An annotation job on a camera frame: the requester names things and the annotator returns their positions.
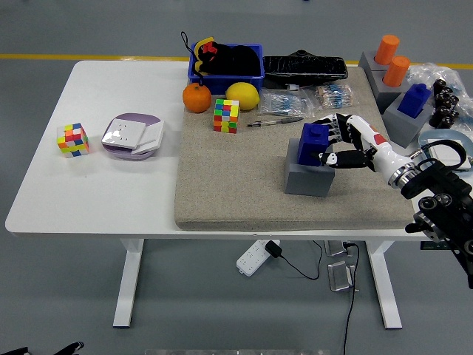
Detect yellow lemon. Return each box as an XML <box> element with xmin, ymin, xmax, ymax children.
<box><xmin>225</xmin><ymin>81</ymin><xmax>260</xmax><ymax>111</ymax></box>

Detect orange cylinder seal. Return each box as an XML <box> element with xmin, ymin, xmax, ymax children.
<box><xmin>382</xmin><ymin>55</ymin><xmax>410</xmax><ymax>88</ymax></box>
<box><xmin>374</xmin><ymin>34</ymin><xmax>401</xmax><ymax>64</ymax></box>

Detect grey seal base block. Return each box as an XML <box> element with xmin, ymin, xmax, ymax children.
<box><xmin>382</xmin><ymin>92</ymin><xmax>434</xmax><ymax>149</ymax></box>
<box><xmin>365</xmin><ymin>66</ymin><xmax>411</xmax><ymax>112</ymax></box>
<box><xmin>284</xmin><ymin>138</ymin><xmax>336</xmax><ymax>197</ymax></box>
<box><xmin>358</xmin><ymin>51</ymin><xmax>389</xmax><ymax>75</ymax></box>

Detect black plug adapter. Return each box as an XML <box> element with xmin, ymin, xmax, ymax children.
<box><xmin>265</xmin><ymin>240</ymin><xmax>284</xmax><ymax>259</ymax></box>

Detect black power cable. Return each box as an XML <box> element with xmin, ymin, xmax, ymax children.
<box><xmin>341</xmin><ymin>242</ymin><xmax>360</xmax><ymax>355</ymax></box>

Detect clear bag blue resistors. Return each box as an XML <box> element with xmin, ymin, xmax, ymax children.
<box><xmin>257</xmin><ymin>88</ymin><xmax>316</xmax><ymax>118</ymax></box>

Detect grey ballpoint pen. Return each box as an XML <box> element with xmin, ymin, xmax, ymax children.
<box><xmin>246</xmin><ymin>116</ymin><xmax>305</xmax><ymax>129</ymax></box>

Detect blue square seal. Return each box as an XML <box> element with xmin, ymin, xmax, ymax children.
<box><xmin>397</xmin><ymin>83</ymin><xmax>432</xmax><ymax>119</ymax></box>
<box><xmin>297</xmin><ymin>122</ymin><xmax>336</xmax><ymax>167</ymax></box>

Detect clear bag tan resistors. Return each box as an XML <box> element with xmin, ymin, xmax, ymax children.
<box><xmin>313</xmin><ymin>83</ymin><xmax>358</xmax><ymax>111</ymax></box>

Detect white table leg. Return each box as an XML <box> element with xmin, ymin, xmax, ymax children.
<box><xmin>112</xmin><ymin>239</ymin><xmax>145</xmax><ymax>328</ymax></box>
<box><xmin>365</xmin><ymin>240</ymin><xmax>403</xmax><ymax>330</ymax></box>

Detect black cloth bundle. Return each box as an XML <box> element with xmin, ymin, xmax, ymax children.
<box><xmin>212</xmin><ymin>43</ymin><xmax>261</xmax><ymax>77</ymax></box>

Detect clear plastic bag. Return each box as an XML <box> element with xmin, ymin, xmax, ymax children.
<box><xmin>406</xmin><ymin>61</ymin><xmax>473</xmax><ymax>132</ymax></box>

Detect white panel with coloured edge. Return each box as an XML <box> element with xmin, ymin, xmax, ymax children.
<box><xmin>428</xmin><ymin>138</ymin><xmax>473</xmax><ymax>166</ymax></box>

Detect grey-brown mat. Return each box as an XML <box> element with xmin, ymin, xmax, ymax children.
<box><xmin>173</xmin><ymin>66</ymin><xmax>415</xmax><ymax>232</ymax></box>

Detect black dotted knobs cluster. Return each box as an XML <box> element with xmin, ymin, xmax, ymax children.
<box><xmin>428</xmin><ymin>78</ymin><xmax>461</xmax><ymax>129</ymax></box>

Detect small multicolour puzzle cube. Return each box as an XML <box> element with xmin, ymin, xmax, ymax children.
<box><xmin>56</xmin><ymin>123</ymin><xmax>90</xmax><ymax>159</ymax></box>

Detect long black bag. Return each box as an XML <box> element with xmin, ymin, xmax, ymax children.
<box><xmin>262</xmin><ymin>49</ymin><xmax>349</xmax><ymax>89</ymax></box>

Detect light blue plate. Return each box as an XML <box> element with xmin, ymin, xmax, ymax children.
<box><xmin>418</xmin><ymin>129</ymin><xmax>473</xmax><ymax>166</ymax></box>

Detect black adapter cable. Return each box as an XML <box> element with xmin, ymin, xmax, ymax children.
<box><xmin>276</xmin><ymin>240</ymin><xmax>323</xmax><ymax>281</ymax></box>

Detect white switch panel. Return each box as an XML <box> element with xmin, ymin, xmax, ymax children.
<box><xmin>131</xmin><ymin>120</ymin><xmax>165</xmax><ymax>155</ymax></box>

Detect white socket panel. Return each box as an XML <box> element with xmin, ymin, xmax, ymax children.
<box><xmin>101</xmin><ymin>118</ymin><xmax>148</xmax><ymax>151</ymax></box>

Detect yellow black toy with cord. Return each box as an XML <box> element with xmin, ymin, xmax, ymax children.
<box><xmin>180</xmin><ymin>31</ymin><xmax>220</xmax><ymax>88</ymax></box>

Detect orange fruit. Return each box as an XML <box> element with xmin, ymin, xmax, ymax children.
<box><xmin>182</xmin><ymin>82</ymin><xmax>213</xmax><ymax>114</ymax></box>

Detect large multicolour puzzle cube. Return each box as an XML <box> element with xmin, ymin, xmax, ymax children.
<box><xmin>213</xmin><ymin>98</ymin><xmax>241</xmax><ymax>135</ymax></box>

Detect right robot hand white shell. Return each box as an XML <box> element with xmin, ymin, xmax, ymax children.
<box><xmin>309</xmin><ymin>112</ymin><xmax>406</xmax><ymax>179</ymax></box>

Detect silver metal bracket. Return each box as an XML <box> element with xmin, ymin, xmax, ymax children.
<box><xmin>324</xmin><ymin>240</ymin><xmax>355</xmax><ymax>257</ymax></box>
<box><xmin>327</xmin><ymin>260</ymin><xmax>358</xmax><ymax>294</ymax></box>

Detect white power strip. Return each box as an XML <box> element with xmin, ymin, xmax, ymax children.
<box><xmin>236</xmin><ymin>239</ymin><xmax>281</xmax><ymax>277</ymax></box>

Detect blue plastic bin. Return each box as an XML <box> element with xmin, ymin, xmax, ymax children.
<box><xmin>187</xmin><ymin>43</ymin><xmax>266</xmax><ymax>95</ymax></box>

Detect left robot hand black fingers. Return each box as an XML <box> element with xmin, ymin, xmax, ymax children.
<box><xmin>0</xmin><ymin>341</ymin><xmax>84</xmax><ymax>355</ymax></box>

